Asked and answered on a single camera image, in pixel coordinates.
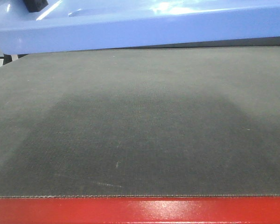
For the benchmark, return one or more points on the black fabric table mat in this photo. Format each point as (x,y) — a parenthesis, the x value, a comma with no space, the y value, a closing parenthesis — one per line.
(141,122)

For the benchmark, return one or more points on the black gripper finger pad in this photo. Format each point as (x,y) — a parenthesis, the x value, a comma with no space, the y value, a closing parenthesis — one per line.
(35,5)

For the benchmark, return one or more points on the blue plastic tray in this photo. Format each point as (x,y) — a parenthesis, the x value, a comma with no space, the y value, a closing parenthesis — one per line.
(70,25)

